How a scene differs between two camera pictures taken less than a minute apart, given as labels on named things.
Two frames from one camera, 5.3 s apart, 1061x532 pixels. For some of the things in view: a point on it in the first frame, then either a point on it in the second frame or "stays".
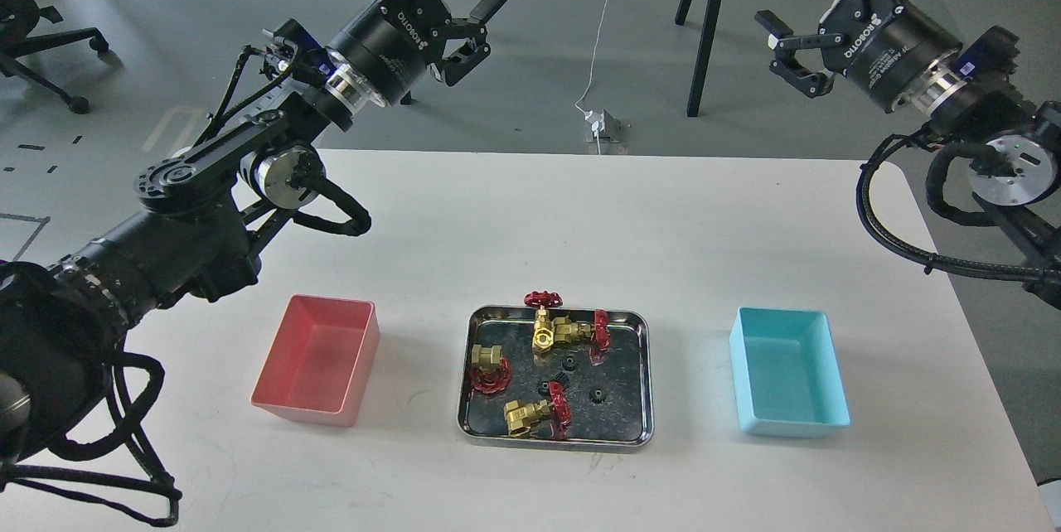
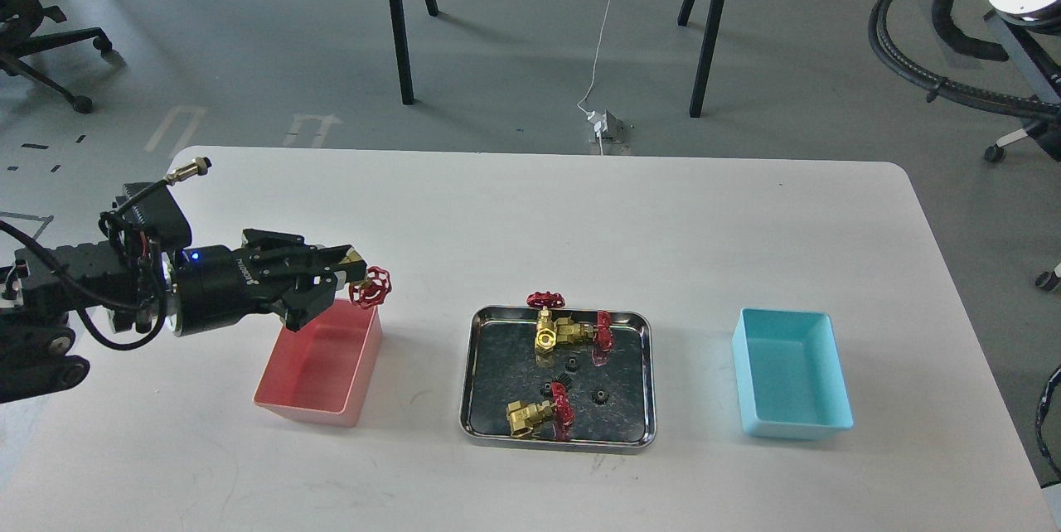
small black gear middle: (543, 387) stays
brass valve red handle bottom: (549, 418) stays
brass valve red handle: (490, 371) → (373, 291)
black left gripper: (388, 49) → (213, 285)
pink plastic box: (322, 361) stays
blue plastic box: (787, 373) stays
